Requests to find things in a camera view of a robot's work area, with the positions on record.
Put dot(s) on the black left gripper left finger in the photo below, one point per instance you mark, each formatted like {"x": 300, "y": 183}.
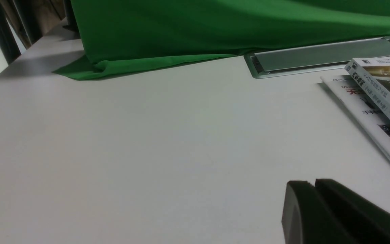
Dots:
{"x": 306, "y": 218}

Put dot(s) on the green backdrop cloth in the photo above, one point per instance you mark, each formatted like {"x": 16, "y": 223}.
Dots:
{"x": 128, "y": 36}

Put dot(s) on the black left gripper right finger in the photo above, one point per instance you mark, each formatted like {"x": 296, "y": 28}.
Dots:
{"x": 363, "y": 220}

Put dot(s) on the thin white magazine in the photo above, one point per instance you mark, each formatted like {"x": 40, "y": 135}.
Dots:
{"x": 373, "y": 121}

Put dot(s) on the silver desk cable tray cover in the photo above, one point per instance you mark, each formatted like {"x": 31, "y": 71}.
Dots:
{"x": 307, "y": 59}

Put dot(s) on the dark vertical post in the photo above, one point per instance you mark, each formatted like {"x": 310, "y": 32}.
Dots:
{"x": 8, "y": 43}

